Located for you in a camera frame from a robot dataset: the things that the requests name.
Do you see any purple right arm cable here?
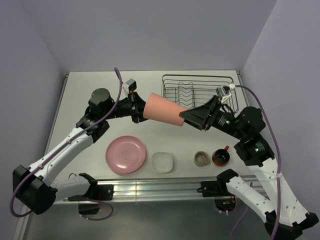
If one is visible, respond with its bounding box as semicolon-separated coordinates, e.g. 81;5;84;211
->
232;84;285;238

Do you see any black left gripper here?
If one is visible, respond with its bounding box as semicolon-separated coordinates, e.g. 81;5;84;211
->
102;90;161;124

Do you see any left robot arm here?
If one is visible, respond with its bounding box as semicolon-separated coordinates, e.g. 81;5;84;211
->
9;88;146;218

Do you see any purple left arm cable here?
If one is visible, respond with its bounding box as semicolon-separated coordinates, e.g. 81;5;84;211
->
9;66;125;218

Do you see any orange and black mug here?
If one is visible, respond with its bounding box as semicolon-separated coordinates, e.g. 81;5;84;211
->
211;145;230;167

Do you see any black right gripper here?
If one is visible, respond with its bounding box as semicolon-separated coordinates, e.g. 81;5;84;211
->
178;93;245;139

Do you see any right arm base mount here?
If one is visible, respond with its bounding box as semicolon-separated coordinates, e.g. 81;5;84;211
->
196;180;237;211

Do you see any speckled ceramic ramekin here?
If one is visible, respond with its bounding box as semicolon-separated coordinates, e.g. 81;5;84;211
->
193;151;210;167

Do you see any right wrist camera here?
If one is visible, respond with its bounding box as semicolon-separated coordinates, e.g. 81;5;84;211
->
216;83;236;104

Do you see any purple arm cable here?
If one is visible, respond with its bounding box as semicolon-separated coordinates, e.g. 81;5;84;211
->
232;84;285;238
9;66;125;218

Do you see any pink plate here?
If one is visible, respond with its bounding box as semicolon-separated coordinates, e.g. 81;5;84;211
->
105;135;147;175

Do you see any aluminium table rail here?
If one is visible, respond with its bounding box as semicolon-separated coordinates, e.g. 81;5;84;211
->
53;177;267;205

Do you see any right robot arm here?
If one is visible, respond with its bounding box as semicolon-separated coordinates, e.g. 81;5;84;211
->
179;96;319;240

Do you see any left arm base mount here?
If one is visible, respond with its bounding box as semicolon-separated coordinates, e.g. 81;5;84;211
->
67;184;114;221

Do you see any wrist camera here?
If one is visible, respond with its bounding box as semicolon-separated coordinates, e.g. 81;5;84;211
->
216;83;236;104
122;78;137;95

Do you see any white and green bowl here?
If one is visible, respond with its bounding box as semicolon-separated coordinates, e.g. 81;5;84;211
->
151;152;174;174

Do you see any wire dish rack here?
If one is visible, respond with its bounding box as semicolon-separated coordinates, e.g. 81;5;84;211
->
161;74;234;109

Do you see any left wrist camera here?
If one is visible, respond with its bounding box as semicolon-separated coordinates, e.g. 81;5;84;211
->
122;78;137;95

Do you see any pink plastic cup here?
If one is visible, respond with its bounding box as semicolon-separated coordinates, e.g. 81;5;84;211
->
143;93;187;127

